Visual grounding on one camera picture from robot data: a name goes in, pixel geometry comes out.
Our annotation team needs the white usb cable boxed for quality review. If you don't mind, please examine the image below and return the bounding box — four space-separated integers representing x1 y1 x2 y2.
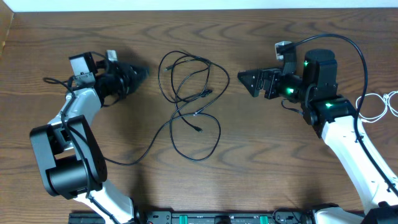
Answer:
354 90 398 124

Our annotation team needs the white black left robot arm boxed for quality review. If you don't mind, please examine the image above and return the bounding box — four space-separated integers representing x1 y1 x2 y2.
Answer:
29 50 149 223

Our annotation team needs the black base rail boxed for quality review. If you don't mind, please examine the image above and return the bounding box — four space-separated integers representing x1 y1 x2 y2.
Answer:
68 203 371 224

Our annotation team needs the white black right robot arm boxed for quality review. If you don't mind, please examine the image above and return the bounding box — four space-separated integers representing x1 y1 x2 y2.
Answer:
238 49 397 223

